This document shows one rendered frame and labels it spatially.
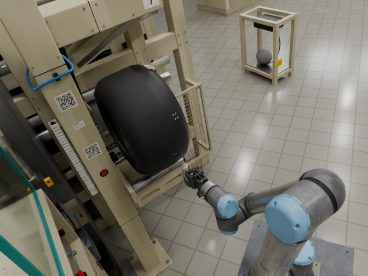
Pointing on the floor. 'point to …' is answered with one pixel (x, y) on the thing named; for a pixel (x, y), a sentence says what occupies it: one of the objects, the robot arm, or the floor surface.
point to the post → (74, 117)
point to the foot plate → (165, 262)
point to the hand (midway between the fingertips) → (184, 171)
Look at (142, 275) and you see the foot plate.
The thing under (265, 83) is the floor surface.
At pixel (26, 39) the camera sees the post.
